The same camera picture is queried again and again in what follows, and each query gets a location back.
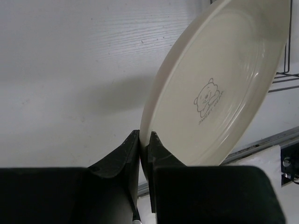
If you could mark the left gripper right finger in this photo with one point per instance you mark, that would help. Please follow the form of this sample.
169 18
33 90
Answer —
153 155

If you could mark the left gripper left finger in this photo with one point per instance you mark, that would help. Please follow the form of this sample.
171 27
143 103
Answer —
112 182

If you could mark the cream bear plate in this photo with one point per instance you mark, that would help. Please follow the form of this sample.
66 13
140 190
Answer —
214 79

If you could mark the grey wire dish rack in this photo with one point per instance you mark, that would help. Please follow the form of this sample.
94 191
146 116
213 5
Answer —
287 77

